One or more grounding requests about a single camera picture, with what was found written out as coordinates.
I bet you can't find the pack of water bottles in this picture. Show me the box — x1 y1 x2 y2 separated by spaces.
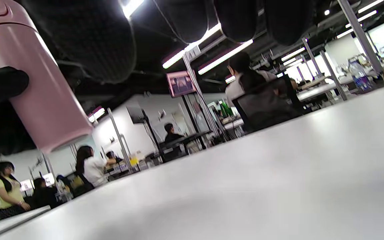
348 59 375 92

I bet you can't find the hanging monitor screen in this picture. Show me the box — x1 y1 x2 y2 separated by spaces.
166 70 198 98

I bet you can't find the white work table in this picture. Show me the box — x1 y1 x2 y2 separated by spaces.
0 205 51 240
296 80 334 102

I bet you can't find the black office chair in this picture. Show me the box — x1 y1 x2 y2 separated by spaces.
232 76 305 134

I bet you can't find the person's right hand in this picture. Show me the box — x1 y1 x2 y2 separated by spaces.
0 0 316 164

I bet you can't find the pink insulated bottle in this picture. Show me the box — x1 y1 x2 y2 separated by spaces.
0 0 94 154

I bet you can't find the ceiling light strip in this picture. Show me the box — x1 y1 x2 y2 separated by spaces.
162 23 222 69
121 0 145 19
198 39 254 75
88 107 106 123

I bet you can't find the metal frame pole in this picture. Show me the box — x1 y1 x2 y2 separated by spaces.
337 0 384 76
302 37 323 78
107 108 133 173
182 53 228 142
319 50 348 101

